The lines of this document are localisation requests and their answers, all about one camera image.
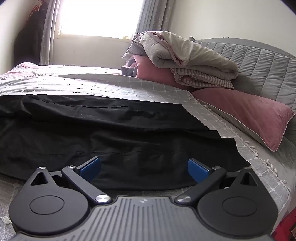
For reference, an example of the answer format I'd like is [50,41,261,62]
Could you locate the long pink pillow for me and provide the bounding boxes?
[191,88,295,152]

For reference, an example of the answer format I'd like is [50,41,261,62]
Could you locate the red object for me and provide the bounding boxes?
[273,212,296,241]

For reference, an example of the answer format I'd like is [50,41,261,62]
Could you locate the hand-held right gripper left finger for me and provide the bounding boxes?
[24,156,112,205]

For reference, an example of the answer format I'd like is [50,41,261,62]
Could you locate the grey quilted headboard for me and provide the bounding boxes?
[188,36,296,112]

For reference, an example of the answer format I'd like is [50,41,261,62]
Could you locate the grey checked bedspread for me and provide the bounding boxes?
[0,61,296,234]

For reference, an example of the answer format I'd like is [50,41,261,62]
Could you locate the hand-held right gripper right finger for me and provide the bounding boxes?
[174,158,266,205]

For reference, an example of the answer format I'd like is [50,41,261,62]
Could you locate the folded beige quilt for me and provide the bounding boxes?
[121,31,239,80]

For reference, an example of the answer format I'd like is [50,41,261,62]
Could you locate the pink striped blanket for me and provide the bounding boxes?
[170,67,235,90]

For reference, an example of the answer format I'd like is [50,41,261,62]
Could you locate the bright window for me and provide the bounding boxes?
[57,0,145,39]

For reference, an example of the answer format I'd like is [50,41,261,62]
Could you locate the black pants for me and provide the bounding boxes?
[0,94,251,190]

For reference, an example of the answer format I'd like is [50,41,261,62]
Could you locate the red patterned garment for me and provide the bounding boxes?
[32,0,48,18]

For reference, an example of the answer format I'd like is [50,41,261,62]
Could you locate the pink patterned bed sheet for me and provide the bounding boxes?
[0,62,60,78]

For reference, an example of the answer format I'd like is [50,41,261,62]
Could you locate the dark hanging clothes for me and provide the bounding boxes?
[14,0,50,66]

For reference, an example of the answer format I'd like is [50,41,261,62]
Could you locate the grey cloth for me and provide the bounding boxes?
[121,57,139,77]

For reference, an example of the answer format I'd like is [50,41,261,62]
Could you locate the grey patterned curtain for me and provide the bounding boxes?
[39,0,62,66]
[136,0,170,37]

